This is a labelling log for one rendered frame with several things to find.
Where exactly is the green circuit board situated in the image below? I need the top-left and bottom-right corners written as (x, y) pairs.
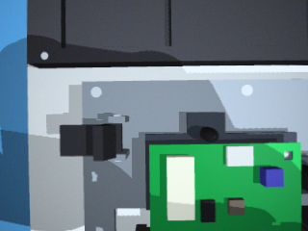
top-left (149, 142), bottom-right (301, 231)

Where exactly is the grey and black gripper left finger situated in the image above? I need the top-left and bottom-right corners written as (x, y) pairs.
top-left (136, 224), bottom-right (151, 231)

